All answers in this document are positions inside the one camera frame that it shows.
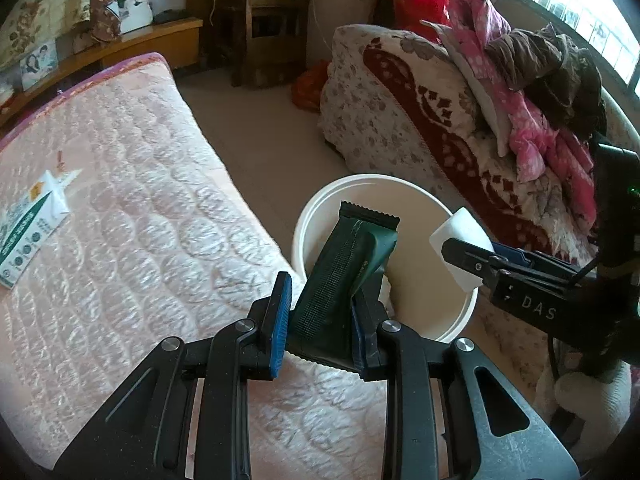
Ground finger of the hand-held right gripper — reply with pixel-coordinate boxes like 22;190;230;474
491;241;597;282
441;237;507;292

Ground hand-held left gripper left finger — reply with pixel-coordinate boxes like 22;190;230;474
50;271;293;480

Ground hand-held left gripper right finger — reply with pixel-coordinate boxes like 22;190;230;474
350;290;581;480

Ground white packet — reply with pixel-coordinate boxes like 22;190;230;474
429;207;493;293

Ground dark green snack packet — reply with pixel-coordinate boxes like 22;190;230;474
289;201;401;373

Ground white plastic bucket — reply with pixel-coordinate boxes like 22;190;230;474
292;174;478;345

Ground person's right forearm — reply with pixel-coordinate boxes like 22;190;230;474
550;360;633;441

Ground pink patterned clothes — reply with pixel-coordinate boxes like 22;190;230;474
435;0;598;226

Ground pink quilted tablecloth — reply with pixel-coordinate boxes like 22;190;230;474
0;52;396;480

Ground white pillow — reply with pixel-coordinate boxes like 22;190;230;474
422;20;516;156

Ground brown clothes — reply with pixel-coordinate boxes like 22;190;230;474
485;22;608;141

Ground orange bag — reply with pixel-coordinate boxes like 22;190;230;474
291;59;331;111

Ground window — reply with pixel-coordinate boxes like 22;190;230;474
502;0;640;86

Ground red cushion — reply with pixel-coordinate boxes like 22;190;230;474
390;0;453;31

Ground green and white milk carton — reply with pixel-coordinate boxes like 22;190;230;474
0;170;83;290

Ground dark wooden chair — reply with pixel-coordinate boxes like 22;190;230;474
212;0;316;88

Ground wooden cabinet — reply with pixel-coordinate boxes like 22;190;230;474
0;16;204;121

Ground large portrait photo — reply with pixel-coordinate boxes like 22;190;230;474
107;0;153;33

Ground framed photo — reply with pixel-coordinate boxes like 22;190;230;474
20;42;57;88

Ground floral cream blanket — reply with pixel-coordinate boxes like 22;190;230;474
0;0;131;68

